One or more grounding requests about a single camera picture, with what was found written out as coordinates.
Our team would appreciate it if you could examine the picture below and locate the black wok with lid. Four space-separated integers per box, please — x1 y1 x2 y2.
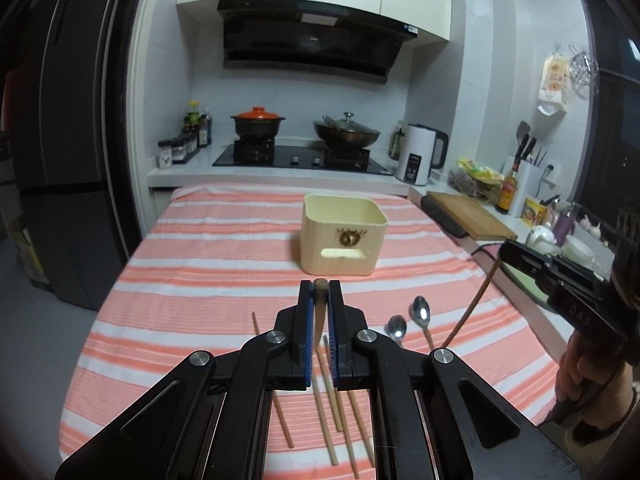
314 112 381 148

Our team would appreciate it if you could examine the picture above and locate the white spice jar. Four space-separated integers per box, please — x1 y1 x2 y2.
156 140 172 169

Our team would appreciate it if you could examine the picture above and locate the left metal spoon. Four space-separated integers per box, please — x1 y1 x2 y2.
385 314 407 347

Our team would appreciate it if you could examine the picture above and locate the yellow seasoning box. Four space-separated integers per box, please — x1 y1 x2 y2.
521 197 547 226

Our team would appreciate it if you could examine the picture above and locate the green drying mat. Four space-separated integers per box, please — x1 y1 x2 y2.
496 262 553 312

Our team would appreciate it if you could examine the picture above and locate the cream wooden utensil box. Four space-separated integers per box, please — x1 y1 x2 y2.
299 194 388 276

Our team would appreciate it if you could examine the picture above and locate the hanging paper bag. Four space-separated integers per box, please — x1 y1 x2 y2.
537 52 570 117

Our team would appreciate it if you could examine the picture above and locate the black range hood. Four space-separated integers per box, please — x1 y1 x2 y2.
217 0 419 84

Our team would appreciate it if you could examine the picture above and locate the white knife holder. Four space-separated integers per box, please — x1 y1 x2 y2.
508 159 542 218

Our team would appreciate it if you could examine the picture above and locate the spice jar rack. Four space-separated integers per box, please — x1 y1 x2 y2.
171 132 200 165

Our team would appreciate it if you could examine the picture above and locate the wooden cutting board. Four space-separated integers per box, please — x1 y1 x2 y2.
425 192 518 242

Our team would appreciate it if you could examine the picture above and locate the yellow snack bag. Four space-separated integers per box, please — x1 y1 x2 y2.
457 158 503 185

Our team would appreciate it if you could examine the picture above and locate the condiment bottles group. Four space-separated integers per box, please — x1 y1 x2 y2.
184 100 212 148

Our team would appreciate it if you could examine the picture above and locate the brown sauce bottle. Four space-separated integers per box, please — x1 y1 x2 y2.
496 158 520 214

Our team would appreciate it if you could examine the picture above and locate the person right hand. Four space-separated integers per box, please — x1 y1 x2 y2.
555 330 634 430

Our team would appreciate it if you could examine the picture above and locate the white electric kettle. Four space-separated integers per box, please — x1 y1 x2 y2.
395 124 449 186

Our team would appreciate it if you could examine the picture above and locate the black gas stove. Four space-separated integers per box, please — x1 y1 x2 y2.
213 139 392 176

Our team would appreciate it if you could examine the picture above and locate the right metal spoon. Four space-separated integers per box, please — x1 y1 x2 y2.
409 296 435 351

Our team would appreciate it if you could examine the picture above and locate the pink white striped tablecloth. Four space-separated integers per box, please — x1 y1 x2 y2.
58 184 576 480

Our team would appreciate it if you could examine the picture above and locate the white teapot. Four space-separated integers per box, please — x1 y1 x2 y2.
525 226 561 255

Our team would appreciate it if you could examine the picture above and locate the wooden chopstick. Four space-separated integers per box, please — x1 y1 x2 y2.
311 372 338 467
347 390 375 467
250 311 295 450
335 390 360 479
314 278 329 350
442 243 501 347
322 336 344 432

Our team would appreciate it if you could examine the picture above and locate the black refrigerator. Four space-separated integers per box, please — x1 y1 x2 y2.
1 0 141 310

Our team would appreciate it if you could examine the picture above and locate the black clay pot orange lid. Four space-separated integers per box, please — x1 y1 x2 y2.
231 106 285 139

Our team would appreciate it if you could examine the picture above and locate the glass oil bottle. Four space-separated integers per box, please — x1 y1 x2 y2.
387 120 405 160

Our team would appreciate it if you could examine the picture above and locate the metal spoon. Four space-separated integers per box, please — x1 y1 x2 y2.
385 314 407 347
409 296 435 351

